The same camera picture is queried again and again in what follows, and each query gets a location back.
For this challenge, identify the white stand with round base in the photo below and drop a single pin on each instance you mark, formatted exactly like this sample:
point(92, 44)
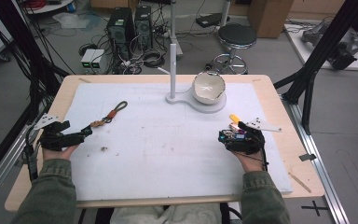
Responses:
point(173, 77)

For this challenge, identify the white power supply unit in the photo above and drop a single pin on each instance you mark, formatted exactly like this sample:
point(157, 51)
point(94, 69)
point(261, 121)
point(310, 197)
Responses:
point(87, 59)
point(98, 60)

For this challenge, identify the flat black box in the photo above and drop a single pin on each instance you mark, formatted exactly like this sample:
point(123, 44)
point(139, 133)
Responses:
point(211, 19)

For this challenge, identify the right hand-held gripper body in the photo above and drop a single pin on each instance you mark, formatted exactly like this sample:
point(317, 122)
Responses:
point(245, 140)

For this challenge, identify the yellow tab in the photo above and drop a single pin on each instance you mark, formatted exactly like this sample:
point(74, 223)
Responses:
point(235, 118)

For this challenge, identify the white ceramic bowl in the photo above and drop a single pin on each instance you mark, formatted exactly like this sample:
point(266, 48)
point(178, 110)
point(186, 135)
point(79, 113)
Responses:
point(208, 87)

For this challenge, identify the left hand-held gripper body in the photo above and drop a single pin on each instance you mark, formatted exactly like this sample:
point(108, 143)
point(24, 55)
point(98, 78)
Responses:
point(57, 140)

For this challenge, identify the person's legs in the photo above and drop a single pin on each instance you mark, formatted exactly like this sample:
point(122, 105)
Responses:
point(167, 215)

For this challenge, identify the round black stool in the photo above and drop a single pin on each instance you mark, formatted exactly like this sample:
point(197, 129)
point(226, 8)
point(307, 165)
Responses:
point(236, 35)

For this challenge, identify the thin wooden stick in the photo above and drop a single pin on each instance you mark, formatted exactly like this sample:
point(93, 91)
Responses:
point(300, 183)

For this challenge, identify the white table leg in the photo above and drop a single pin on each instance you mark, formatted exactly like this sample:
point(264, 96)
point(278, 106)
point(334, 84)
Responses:
point(174, 28)

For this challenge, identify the black metal frame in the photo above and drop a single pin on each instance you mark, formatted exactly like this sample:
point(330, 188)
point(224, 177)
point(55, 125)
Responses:
point(15, 46)
point(323, 46)

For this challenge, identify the large black computer tower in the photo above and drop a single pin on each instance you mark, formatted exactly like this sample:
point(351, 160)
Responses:
point(120, 31)

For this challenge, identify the small black computer tower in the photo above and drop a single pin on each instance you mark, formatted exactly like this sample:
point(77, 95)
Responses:
point(143, 26)

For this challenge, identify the white foam mat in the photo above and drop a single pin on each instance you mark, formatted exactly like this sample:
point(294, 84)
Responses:
point(167, 155)

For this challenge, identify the white board with grey device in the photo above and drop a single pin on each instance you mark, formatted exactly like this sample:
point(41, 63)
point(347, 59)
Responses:
point(329, 46)

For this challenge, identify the aluminium rail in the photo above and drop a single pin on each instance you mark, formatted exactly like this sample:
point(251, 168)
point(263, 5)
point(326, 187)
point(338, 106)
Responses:
point(3, 168)
point(317, 168)

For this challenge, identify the cardboard box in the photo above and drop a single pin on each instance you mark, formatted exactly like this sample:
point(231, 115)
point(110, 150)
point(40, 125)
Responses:
point(268, 17)

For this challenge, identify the person's left hand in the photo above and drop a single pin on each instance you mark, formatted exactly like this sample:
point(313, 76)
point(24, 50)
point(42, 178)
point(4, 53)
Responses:
point(59, 153)

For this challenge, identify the person's right hand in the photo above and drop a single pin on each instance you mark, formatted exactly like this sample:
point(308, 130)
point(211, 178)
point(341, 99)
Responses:
point(251, 161)

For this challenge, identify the grey tape piece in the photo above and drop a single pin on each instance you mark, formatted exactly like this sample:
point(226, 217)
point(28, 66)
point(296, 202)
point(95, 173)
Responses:
point(307, 157)

